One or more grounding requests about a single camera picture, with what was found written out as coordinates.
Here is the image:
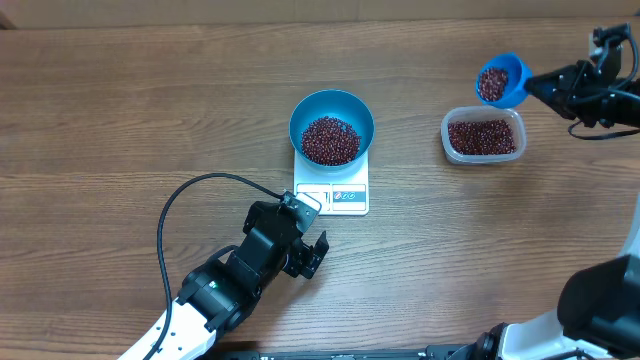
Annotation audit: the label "clear plastic food container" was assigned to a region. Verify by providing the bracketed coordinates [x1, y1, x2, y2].
[441, 106, 527, 165]

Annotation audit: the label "red beans in bowl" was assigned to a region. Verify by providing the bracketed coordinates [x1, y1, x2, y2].
[301, 116, 361, 166]

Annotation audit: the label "red adzuki beans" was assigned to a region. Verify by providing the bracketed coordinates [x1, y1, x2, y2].
[447, 119, 517, 155]

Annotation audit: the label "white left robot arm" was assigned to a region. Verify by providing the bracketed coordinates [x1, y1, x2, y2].
[120, 193, 329, 360]

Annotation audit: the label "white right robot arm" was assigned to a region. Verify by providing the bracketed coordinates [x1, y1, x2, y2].
[449, 53, 639, 359]

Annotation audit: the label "blue metal bowl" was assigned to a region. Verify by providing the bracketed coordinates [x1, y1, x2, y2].
[289, 89, 375, 164]

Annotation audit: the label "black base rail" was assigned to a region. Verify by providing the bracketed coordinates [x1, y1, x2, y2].
[199, 342, 566, 360]

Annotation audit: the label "white digital kitchen scale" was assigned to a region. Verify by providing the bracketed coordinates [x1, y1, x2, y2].
[294, 152, 370, 216]

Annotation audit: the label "blue plastic measuring scoop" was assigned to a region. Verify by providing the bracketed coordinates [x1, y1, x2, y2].
[475, 52, 532, 109]

